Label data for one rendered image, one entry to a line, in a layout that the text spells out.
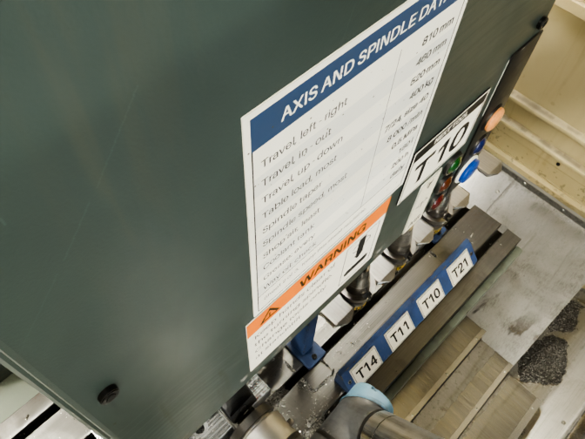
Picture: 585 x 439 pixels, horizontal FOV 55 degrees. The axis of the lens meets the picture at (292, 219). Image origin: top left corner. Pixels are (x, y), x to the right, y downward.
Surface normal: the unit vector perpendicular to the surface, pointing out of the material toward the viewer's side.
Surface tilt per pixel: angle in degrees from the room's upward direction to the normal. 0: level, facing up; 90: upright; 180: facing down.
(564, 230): 24
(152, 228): 90
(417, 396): 7
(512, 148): 90
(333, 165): 90
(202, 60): 90
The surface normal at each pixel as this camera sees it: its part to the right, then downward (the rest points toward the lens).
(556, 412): -0.18, -0.68
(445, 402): 0.13, -0.59
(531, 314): -0.25, -0.24
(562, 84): -0.70, 0.59
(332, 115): 0.71, 0.61
